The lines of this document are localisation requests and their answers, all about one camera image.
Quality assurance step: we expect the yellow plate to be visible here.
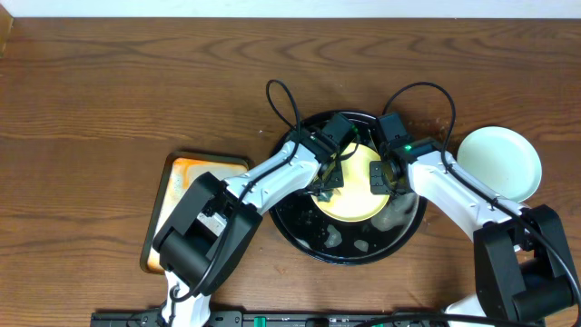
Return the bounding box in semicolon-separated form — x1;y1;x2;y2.
311;143;389;223

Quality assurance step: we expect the light blue plate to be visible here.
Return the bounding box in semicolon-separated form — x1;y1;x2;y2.
457;126;542;203

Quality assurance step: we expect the green yellow sponge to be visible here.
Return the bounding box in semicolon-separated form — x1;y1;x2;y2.
316;189;335;203

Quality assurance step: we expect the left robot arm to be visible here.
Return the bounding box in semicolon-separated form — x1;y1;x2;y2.
152;113;358;326

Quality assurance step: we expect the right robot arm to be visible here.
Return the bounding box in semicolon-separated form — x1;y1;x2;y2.
370;113;580;326

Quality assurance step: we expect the round black tray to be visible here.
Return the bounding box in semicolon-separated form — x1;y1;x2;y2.
269;111;428;265

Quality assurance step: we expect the small rectangular black tray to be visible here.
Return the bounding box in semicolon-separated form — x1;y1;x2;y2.
139;151;251;276

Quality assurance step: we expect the stained white cloth pad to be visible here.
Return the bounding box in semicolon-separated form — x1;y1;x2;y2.
145;156;249;274

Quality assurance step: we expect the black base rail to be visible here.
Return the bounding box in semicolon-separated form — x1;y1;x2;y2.
89;310;455;327

